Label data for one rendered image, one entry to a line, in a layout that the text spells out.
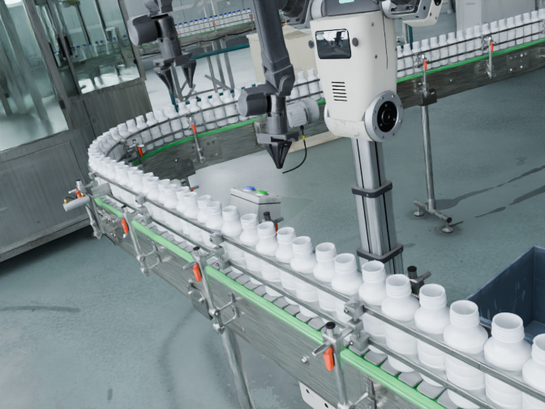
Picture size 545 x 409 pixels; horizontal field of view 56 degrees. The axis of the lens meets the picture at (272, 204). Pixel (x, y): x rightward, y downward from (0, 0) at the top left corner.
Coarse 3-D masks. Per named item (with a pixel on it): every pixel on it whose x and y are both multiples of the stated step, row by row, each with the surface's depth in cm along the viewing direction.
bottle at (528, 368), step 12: (540, 336) 64; (540, 348) 64; (528, 360) 66; (540, 360) 62; (528, 372) 64; (540, 372) 63; (528, 384) 64; (540, 384) 62; (528, 396) 65; (528, 408) 65; (540, 408) 64
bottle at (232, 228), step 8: (224, 208) 121; (232, 208) 122; (224, 216) 119; (232, 216) 119; (224, 224) 121; (232, 224) 120; (240, 224) 120; (224, 232) 120; (232, 232) 119; (240, 232) 120; (240, 240) 120; (232, 248) 121; (232, 256) 122; (240, 256) 122; (240, 264) 123; (240, 272) 124
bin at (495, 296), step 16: (528, 256) 119; (544, 256) 119; (512, 272) 116; (528, 272) 121; (544, 272) 121; (480, 288) 109; (496, 288) 113; (512, 288) 118; (528, 288) 123; (544, 288) 122; (480, 304) 110; (496, 304) 115; (512, 304) 120; (528, 304) 125; (544, 304) 124; (480, 320) 101; (528, 320) 127; (544, 320) 126; (528, 336) 124
